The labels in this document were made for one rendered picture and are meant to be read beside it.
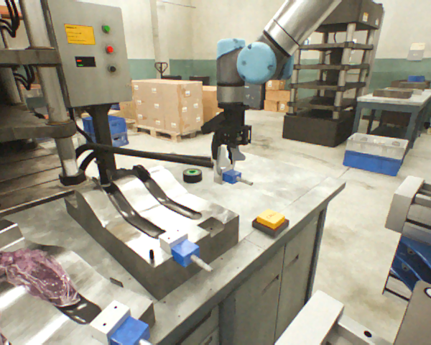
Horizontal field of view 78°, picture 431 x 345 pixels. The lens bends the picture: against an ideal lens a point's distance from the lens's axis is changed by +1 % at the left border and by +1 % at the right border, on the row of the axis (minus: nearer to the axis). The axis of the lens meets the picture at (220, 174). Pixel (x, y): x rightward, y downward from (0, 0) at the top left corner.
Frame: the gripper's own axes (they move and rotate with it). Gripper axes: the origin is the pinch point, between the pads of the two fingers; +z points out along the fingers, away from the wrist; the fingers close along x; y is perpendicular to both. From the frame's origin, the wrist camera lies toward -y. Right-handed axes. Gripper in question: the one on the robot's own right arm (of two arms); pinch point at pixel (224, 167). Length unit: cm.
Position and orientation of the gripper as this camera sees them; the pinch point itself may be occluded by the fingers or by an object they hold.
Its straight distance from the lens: 81.4
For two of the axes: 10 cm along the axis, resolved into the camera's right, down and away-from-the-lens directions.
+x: 6.8, -2.9, 6.7
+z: 0.0, 9.2, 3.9
